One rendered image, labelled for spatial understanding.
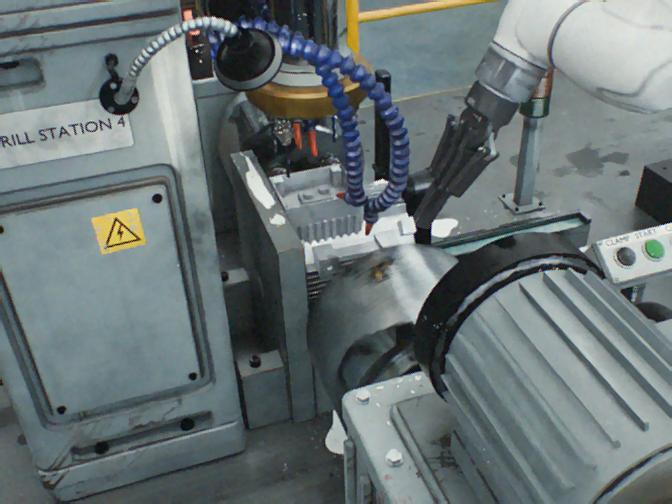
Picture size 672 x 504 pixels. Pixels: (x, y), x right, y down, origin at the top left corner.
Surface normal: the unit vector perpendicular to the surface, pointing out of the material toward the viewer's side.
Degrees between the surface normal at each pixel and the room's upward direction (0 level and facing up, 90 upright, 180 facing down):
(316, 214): 90
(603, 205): 0
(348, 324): 47
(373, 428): 0
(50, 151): 90
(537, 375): 41
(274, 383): 90
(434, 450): 0
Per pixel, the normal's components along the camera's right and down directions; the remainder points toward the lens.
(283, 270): 0.33, 0.55
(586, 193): -0.03, -0.81
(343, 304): -0.67, -0.44
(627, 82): -0.69, 0.44
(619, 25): -0.40, -0.54
